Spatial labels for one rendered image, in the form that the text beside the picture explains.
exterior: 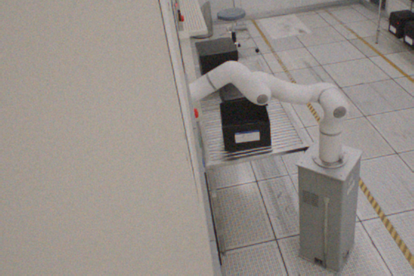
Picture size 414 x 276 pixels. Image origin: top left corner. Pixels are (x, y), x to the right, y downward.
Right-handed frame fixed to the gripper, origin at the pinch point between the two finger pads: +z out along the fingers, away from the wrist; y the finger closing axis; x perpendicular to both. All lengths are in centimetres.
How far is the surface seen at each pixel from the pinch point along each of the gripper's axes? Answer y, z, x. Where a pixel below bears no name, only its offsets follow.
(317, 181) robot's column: -20, -94, -54
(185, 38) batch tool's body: 38, -44, 19
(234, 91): 65, -74, -35
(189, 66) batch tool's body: 37, -44, 2
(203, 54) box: 101, -62, -20
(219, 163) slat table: 7, -47, -46
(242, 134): 13, -64, -35
